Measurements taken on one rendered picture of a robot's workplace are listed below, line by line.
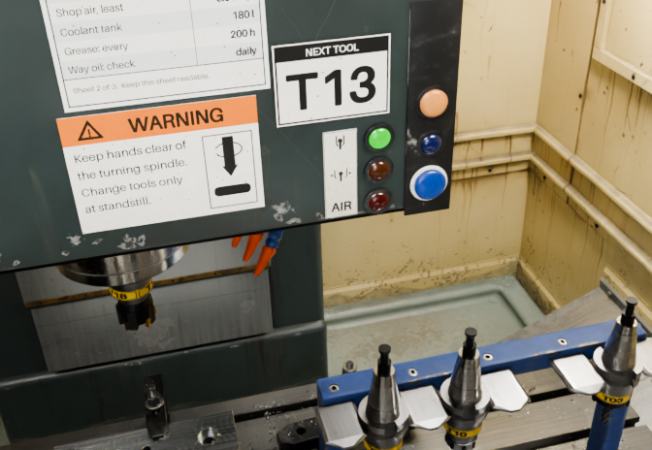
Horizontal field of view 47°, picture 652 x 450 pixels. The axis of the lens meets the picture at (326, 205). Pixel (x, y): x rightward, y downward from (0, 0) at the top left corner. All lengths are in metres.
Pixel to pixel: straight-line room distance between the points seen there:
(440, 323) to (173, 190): 1.54
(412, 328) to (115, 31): 1.61
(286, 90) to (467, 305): 1.62
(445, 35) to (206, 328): 1.04
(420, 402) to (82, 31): 0.64
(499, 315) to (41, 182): 1.68
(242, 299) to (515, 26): 0.92
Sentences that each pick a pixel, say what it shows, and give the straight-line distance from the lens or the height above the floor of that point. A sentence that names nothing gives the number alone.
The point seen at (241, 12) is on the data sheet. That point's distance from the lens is 0.59.
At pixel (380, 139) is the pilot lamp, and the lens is 0.65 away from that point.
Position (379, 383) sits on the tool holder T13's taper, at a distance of 0.93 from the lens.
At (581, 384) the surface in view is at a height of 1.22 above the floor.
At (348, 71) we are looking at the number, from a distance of 0.62.
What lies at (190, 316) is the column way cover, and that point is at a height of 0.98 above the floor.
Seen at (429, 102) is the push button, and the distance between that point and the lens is 0.65.
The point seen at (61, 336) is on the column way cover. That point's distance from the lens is 1.55.
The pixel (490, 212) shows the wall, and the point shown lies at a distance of 2.11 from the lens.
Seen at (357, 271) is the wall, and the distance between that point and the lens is 2.05.
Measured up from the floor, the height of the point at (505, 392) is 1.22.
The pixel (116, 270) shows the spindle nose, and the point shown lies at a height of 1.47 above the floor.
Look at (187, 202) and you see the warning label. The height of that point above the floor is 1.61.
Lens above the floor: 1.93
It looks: 31 degrees down
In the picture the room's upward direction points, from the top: 2 degrees counter-clockwise
